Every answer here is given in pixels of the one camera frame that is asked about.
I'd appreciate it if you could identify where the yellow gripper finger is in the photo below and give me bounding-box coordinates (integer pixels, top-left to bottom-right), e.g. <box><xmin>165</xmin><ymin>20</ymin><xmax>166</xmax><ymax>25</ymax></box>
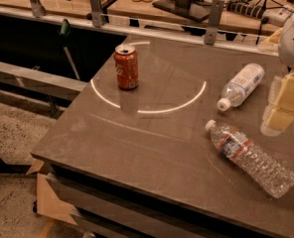
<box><xmin>275</xmin><ymin>70</ymin><xmax>294</xmax><ymax>132</ymax></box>

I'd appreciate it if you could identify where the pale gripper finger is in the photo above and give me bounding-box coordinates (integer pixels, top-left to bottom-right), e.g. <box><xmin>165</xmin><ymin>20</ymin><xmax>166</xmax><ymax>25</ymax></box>
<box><xmin>260</xmin><ymin>76</ymin><xmax>283</xmax><ymax>137</ymax></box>

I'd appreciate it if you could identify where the clear crinkled water bottle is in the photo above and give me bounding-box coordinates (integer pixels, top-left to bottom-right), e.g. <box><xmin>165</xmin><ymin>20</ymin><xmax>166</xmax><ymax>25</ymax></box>
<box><xmin>205</xmin><ymin>120</ymin><xmax>294</xmax><ymax>198</ymax></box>

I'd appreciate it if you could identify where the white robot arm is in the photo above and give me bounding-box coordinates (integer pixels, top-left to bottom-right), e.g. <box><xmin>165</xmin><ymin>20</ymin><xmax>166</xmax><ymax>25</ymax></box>
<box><xmin>260</xmin><ymin>13</ymin><xmax>294</xmax><ymax>137</ymax></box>

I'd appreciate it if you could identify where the white label plastic bottle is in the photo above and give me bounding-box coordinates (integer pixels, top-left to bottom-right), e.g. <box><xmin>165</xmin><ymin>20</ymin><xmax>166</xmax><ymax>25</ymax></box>
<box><xmin>217</xmin><ymin>63</ymin><xmax>264</xmax><ymax>111</ymax></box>

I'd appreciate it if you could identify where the red coke can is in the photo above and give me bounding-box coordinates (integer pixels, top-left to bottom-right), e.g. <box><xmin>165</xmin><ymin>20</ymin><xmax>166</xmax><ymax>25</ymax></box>
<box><xmin>113</xmin><ymin>44</ymin><xmax>138</xmax><ymax>90</ymax></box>

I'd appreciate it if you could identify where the black power strip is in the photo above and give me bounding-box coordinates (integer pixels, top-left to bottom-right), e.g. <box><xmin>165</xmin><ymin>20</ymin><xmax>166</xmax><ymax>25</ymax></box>
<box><xmin>226</xmin><ymin>0</ymin><xmax>294</xmax><ymax>27</ymax></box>

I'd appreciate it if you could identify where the black monitor stand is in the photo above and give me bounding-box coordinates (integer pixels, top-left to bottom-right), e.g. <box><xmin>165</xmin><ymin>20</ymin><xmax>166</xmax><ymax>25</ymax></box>
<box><xmin>152</xmin><ymin>0</ymin><xmax>211</xmax><ymax>22</ymax></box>

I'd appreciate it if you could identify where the right metal bracket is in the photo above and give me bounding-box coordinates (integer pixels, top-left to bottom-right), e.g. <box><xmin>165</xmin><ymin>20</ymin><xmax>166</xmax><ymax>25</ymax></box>
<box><xmin>204</xmin><ymin>0</ymin><xmax>224</xmax><ymax>45</ymax></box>

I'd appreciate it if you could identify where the metal bracket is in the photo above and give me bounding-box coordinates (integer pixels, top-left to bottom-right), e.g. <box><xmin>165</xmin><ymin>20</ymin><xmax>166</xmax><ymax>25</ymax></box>
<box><xmin>204</xmin><ymin>0</ymin><xmax>224</xmax><ymax>45</ymax></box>
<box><xmin>89</xmin><ymin>0</ymin><xmax>104</xmax><ymax>28</ymax></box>
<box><xmin>29</xmin><ymin>0</ymin><xmax>46</xmax><ymax>18</ymax></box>

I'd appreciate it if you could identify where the middle metal bracket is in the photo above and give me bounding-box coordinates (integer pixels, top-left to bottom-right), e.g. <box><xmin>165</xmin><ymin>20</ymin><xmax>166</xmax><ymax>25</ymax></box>
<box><xmin>89</xmin><ymin>0</ymin><xmax>104</xmax><ymax>28</ymax></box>

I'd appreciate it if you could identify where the green handled tool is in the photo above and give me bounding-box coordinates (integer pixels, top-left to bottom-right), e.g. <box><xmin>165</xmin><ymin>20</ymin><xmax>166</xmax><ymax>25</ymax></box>
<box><xmin>59</xmin><ymin>18</ymin><xmax>81</xmax><ymax>81</ymax></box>

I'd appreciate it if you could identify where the left metal bracket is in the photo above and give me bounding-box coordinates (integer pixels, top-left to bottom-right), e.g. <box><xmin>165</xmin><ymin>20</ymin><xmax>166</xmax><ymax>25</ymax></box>
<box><xmin>29</xmin><ymin>0</ymin><xmax>46</xmax><ymax>18</ymax></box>

